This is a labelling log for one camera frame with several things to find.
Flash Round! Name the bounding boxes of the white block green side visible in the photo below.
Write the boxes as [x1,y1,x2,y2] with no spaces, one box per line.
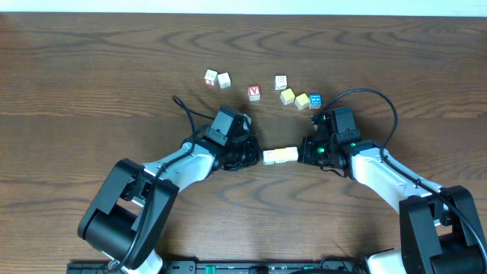
[263,150,275,165]

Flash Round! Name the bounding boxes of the white ladybug block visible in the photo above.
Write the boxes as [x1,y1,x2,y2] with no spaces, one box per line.
[285,147,299,161]

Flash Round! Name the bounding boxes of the yellow block letter O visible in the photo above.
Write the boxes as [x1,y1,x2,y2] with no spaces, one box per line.
[273,148,288,164]

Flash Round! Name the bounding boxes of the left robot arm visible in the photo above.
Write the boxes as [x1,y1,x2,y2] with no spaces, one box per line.
[78,107,260,273]

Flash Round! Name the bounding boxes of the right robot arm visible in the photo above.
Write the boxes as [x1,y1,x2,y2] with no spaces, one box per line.
[298,108,486,274]

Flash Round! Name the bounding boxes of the blue top block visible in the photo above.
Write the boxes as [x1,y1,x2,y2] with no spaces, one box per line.
[309,94,323,110]

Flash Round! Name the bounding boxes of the yellow block letter B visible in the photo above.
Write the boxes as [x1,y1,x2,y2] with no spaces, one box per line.
[294,93,310,110]

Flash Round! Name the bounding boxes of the red letter A block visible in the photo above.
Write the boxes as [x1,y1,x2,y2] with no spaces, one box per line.
[247,85,261,101]

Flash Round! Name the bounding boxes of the yellow block with plane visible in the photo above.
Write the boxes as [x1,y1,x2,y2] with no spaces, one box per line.
[280,88,295,105]

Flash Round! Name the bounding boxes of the plain white block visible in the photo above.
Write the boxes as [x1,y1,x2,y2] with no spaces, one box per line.
[217,72,231,89]

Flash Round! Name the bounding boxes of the white block blue X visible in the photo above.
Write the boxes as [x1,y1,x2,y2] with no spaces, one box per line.
[275,75,288,91]

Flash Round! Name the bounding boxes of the white block red side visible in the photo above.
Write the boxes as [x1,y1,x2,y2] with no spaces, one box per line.
[204,69,218,86]

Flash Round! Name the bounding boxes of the left black cable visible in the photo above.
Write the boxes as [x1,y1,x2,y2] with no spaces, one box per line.
[106,94,216,272]

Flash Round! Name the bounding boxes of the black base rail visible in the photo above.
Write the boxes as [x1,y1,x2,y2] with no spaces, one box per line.
[66,254,381,274]

